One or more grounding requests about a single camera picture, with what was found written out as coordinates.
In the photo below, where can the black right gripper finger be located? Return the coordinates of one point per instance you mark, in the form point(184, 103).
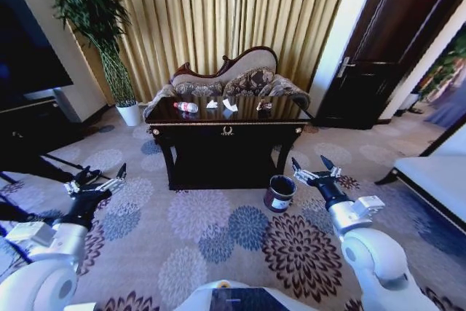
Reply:
point(301, 173)
point(331, 168)

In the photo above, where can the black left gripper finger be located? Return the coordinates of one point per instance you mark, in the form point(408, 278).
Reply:
point(81, 179)
point(113, 181)

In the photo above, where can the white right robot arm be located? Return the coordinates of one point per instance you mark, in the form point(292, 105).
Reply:
point(378, 263)

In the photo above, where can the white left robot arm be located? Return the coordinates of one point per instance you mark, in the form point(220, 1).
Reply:
point(40, 282)

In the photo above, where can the dark round trash bin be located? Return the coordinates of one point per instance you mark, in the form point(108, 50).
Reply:
point(279, 196)

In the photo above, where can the white plant pot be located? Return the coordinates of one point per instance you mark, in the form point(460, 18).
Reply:
point(129, 114)

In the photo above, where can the dark television cabinet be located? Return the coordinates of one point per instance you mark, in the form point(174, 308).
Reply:
point(32, 129)

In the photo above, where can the dark crumpled wrapper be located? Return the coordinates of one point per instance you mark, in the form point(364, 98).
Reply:
point(264, 105)

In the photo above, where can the dark wooden console table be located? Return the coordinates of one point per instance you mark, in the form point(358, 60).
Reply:
point(225, 143)

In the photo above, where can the folded white paper scrap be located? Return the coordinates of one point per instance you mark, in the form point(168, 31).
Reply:
point(230, 105)

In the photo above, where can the clear plastic bottle red label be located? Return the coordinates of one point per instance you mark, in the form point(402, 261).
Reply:
point(186, 106)

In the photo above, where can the square brown patterned cushion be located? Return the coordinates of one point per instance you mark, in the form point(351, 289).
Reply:
point(249, 82)

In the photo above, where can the crumpled white tissue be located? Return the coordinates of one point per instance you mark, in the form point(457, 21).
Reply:
point(212, 104)

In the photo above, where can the beige carved wood chaise sofa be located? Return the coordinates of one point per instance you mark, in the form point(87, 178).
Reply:
point(251, 61)

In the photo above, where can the dark brown wooden door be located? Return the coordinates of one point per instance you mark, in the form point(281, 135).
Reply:
point(378, 52)

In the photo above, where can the long brown patterned cushion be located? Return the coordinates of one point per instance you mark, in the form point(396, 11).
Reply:
point(198, 89)

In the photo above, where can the large black television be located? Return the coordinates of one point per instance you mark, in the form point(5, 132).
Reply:
point(25, 56)

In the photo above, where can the white robot front shell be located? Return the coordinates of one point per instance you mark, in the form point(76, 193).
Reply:
point(233, 298)

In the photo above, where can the large white framed mirror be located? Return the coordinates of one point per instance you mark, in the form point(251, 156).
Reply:
point(446, 81)

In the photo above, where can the tall green bamboo plant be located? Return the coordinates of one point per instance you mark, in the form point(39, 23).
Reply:
point(96, 12)

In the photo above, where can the golden pleated curtain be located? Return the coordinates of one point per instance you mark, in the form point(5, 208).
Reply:
point(218, 16)

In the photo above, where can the white bed with dark frame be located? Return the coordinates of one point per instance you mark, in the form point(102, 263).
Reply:
point(433, 183)

